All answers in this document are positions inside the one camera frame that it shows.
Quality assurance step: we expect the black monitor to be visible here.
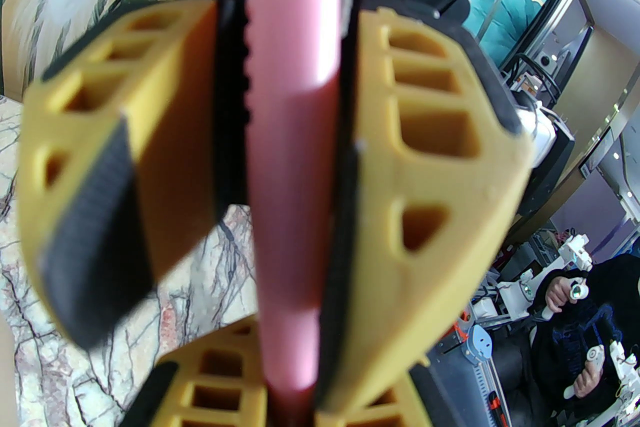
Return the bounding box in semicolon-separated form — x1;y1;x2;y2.
517;130;577;216

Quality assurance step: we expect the person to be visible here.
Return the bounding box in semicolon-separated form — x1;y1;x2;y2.
530;255;640;415

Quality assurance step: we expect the white teleoperation handle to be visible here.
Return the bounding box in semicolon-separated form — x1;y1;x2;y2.
562;340;640;415
495;235;597;321

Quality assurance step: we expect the person's hand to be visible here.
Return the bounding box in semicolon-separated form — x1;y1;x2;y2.
545;277;574;314
572;355;609;399

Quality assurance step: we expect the aluminium frame bar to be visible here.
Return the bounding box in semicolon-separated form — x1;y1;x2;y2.
500;0;598;75

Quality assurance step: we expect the pink utility knife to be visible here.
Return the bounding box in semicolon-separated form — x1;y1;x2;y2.
246;0;346;427

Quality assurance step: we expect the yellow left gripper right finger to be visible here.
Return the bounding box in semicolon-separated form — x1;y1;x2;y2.
344;376;434;427

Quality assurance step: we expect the blue and white device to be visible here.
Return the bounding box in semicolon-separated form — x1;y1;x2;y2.
462;325;494;366

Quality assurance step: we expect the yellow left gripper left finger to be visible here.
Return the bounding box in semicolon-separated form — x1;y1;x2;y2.
132;314;272;427

